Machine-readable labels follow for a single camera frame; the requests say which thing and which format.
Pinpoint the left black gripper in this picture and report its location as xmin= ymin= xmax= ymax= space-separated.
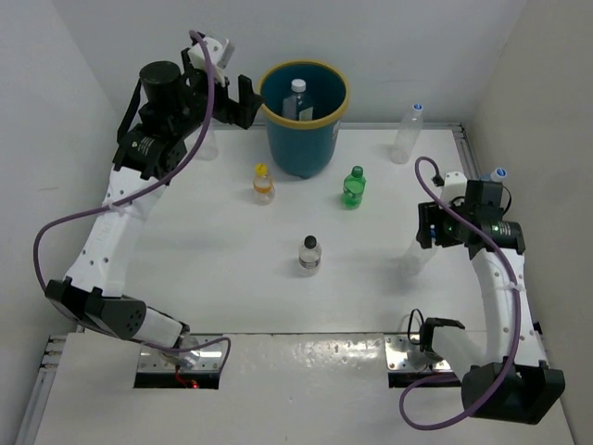
xmin=168 ymin=48 xmax=260 ymax=138

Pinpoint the clear bottle blue cap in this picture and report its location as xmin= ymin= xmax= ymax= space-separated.
xmin=396 ymin=225 xmax=438 ymax=278

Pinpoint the square clear bottle white cap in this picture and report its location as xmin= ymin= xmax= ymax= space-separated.
xmin=282 ymin=79 xmax=314 ymax=121

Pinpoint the bottle with blue label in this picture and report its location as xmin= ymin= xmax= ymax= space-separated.
xmin=480 ymin=167 xmax=509 ymax=183

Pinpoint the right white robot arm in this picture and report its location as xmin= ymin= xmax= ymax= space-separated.
xmin=416 ymin=172 xmax=565 ymax=425

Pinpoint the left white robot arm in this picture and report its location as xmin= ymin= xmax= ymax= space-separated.
xmin=44 ymin=37 xmax=263 ymax=350

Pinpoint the blue bin yellow rim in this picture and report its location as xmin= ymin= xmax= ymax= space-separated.
xmin=259 ymin=60 xmax=350 ymax=179

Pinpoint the clear bottle back left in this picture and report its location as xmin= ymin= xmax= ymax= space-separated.
xmin=196 ymin=130 xmax=219 ymax=161

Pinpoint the green plastic bottle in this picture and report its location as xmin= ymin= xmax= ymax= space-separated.
xmin=341 ymin=166 xmax=366 ymax=210

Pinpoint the clear bottle back right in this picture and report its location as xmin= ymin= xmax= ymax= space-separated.
xmin=390 ymin=104 xmax=423 ymax=164

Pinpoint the small bottle yellow cap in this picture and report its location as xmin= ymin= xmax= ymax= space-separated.
xmin=252 ymin=163 xmax=275 ymax=205

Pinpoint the small bottle black cap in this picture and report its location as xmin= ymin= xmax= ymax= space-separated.
xmin=298 ymin=235 xmax=322 ymax=276

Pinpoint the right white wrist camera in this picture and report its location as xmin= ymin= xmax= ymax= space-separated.
xmin=439 ymin=172 xmax=468 ymax=207

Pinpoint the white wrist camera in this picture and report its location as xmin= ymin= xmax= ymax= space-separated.
xmin=439 ymin=172 xmax=468 ymax=207
xmin=188 ymin=35 xmax=234 ymax=78

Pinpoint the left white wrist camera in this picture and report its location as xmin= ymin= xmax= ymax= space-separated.
xmin=188 ymin=35 xmax=234 ymax=78

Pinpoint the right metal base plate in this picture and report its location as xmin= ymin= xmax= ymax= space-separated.
xmin=384 ymin=333 xmax=452 ymax=375

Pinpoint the metal base plate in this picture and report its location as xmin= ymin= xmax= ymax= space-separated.
xmin=137 ymin=341 xmax=226 ymax=375
xmin=384 ymin=333 xmax=452 ymax=375

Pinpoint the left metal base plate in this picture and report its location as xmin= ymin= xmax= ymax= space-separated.
xmin=137 ymin=341 xmax=226 ymax=375

